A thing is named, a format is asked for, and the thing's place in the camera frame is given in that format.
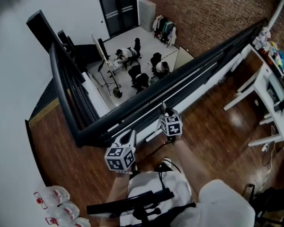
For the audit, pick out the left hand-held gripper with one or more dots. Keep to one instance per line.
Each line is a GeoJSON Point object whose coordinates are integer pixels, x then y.
{"type": "Point", "coordinates": [119, 159]}

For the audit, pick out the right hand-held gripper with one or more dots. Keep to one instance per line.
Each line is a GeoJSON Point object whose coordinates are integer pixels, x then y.
{"type": "Point", "coordinates": [171, 125]}

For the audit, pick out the person's left forearm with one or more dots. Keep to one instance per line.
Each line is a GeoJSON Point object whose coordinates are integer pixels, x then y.
{"type": "Point", "coordinates": [118, 188]}

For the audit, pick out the person's right forearm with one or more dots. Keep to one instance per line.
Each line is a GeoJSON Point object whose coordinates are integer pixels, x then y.
{"type": "Point", "coordinates": [191, 167]}

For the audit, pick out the black metal railing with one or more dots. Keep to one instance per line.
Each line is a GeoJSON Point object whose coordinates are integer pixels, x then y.
{"type": "Point", "coordinates": [156, 91]}

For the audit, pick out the white sneaker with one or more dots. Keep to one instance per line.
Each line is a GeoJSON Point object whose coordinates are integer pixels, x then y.
{"type": "Point", "coordinates": [166, 162]}

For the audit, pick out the green bag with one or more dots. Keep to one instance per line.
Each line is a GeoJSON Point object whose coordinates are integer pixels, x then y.
{"type": "Point", "coordinates": [117, 92]}

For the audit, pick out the black office chair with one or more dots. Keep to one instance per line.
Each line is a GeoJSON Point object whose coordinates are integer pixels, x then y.
{"type": "Point", "coordinates": [135, 72]}
{"type": "Point", "coordinates": [274, 202]}
{"type": "Point", "coordinates": [156, 59]}
{"type": "Point", "coordinates": [137, 46]}

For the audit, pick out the beige partition panel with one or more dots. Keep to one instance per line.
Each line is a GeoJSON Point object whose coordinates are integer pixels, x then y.
{"type": "Point", "coordinates": [183, 59]}

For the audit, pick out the black chest harness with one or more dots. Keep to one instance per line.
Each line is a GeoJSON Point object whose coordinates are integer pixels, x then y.
{"type": "Point", "coordinates": [123, 203]}

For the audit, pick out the white equipment case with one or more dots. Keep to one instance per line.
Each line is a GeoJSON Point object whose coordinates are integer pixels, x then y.
{"type": "Point", "coordinates": [117, 65]}

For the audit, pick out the black light stand tripod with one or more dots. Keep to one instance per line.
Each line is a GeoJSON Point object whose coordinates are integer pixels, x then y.
{"type": "Point", "coordinates": [103, 66]}

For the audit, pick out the clothes rack with garments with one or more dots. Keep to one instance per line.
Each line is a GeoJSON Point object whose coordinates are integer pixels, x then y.
{"type": "Point", "coordinates": [165, 29]}

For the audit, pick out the white easel board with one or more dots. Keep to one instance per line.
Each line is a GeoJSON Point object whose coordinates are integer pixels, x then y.
{"type": "Point", "coordinates": [100, 49]}

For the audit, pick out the black staircase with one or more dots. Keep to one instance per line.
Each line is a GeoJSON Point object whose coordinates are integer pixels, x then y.
{"type": "Point", "coordinates": [82, 53]}

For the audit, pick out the grey filing cabinet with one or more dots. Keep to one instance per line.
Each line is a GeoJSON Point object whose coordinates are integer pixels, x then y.
{"type": "Point", "coordinates": [147, 15]}

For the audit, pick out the white power strip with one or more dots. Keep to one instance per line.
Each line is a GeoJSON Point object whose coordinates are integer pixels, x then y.
{"type": "Point", "coordinates": [265, 147]}

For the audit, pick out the grey printer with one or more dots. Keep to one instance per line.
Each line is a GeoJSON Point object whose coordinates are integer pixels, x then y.
{"type": "Point", "coordinates": [275, 91]}

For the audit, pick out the person's white shirt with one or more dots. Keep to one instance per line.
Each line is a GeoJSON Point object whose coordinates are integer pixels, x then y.
{"type": "Point", "coordinates": [227, 204]}

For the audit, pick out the white table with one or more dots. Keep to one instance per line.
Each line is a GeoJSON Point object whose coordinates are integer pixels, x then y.
{"type": "Point", "coordinates": [282, 124]}

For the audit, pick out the black double door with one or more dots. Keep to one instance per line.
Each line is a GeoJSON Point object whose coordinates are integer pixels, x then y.
{"type": "Point", "coordinates": [118, 8]}

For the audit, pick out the group of white bottles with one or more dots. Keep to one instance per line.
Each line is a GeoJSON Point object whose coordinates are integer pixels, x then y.
{"type": "Point", "coordinates": [262, 39]}

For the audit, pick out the black steel column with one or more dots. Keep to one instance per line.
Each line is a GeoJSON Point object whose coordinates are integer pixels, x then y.
{"type": "Point", "coordinates": [38, 23]}

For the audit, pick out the white pipe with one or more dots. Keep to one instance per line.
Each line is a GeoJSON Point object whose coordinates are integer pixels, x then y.
{"type": "Point", "coordinates": [278, 8]}

